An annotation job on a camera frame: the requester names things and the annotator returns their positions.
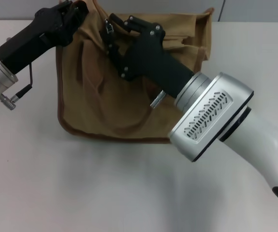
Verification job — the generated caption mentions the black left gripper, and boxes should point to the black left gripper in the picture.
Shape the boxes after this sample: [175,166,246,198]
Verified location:
[0,0,84,75]

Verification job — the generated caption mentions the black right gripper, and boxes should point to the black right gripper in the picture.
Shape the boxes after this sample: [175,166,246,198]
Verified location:
[99,13,195,98]

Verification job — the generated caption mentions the silver metal zipper pull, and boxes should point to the silver metal zipper pull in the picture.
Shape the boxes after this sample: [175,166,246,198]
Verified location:
[104,18,114,34]

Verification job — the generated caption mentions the khaki canvas food bag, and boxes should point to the khaki canvas food bag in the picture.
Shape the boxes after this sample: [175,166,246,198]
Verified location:
[56,0,215,143]

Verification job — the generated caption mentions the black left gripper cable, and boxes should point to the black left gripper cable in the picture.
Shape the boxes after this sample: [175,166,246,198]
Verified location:
[0,63,34,111]

